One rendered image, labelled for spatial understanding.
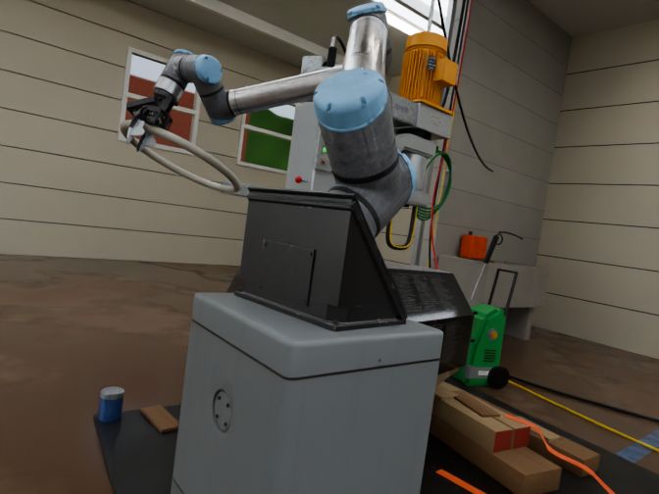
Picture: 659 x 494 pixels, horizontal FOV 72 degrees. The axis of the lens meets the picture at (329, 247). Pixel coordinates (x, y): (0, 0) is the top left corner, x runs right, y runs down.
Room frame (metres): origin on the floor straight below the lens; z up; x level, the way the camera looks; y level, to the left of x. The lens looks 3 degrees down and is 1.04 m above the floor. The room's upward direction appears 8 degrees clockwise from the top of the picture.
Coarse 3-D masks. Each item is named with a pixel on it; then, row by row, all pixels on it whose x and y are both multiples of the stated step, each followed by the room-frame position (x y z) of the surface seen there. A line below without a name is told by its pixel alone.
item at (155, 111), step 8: (160, 96) 1.59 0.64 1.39; (168, 96) 1.57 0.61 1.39; (152, 104) 1.58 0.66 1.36; (160, 104) 1.58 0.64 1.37; (168, 104) 1.56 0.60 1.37; (176, 104) 1.59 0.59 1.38; (144, 112) 1.55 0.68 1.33; (152, 112) 1.56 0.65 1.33; (160, 112) 1.54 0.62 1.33; (168, 112) 1.57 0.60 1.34; (144, 120) 1.55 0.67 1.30; (152, 120) 1.53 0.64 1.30; (160, 120) 1.56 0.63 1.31; (168, 120) 1.58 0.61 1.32; (168, 128) 1.59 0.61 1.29
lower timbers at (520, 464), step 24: (432, 432) 2.34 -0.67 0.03; (456, 432) 2.20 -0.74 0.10; (480, 456) 2.06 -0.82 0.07; (504, 456) 1.99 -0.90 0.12; (528, 456) 2.02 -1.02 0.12; (552, 456) 2.21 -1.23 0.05; (576, 456) 2.13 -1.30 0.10; (504, 480) 1.92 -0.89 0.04; (528, 480) 1.85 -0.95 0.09; (552, 480) 1.93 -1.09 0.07
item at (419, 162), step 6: (408, 156) 2.55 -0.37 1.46; (414, 156) 2.55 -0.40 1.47; (420, 156) 2.57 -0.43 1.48; (414, 162) 2.55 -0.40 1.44; (420, 162) 2.56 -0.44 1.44; (426, 162) 2.60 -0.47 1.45; (414, 168) 2.55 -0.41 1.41; (420, 168) 2.56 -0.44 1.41; (426, 168) 2.62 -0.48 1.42; (420, 174) 2.56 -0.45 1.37; (420, 180) 2.57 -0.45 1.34; (420, 186) 2.57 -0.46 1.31
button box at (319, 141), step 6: (318, 126) 2.06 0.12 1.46; (318, 132) 2.05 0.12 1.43; (318, 138) 2.05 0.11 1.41; (318, 144) 2.05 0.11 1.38; (324, 144) 2.07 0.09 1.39; (318, 150) 2.05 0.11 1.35; (318, 156) 2.05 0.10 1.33; (324, 156) 2.07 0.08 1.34; (312, 162) 2.06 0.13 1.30; (318, 162) 2.05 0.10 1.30; (312, 168) 2.06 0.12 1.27; (318, 168) 2.06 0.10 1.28; (324, 168) 2.08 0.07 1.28
